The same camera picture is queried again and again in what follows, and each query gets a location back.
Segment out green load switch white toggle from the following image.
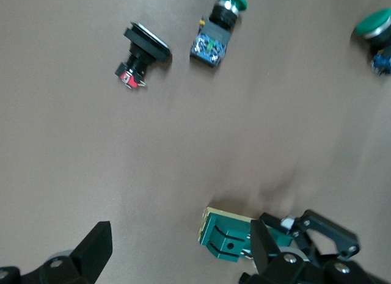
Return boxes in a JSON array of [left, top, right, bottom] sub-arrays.
[[197, 206, 296, 264]]

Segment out green mushroom push button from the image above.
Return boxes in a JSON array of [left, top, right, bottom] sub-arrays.
[[353, 7, 391, 76], [189, 0, 248, 68]]

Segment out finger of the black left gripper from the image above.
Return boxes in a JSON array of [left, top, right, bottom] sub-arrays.
[[259, 209, 360, 261]]

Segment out brown table cover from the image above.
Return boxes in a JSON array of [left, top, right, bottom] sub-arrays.
[[0, 0, 391, 284]]

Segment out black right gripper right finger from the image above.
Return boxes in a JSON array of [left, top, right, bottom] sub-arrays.
[[241, 218, 324, 284]]

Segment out black square button red base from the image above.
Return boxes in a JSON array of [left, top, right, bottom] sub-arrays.
[[114, 21, 172, 91]]

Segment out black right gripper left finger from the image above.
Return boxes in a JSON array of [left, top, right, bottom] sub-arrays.
[[39, 221, 113, 284]]

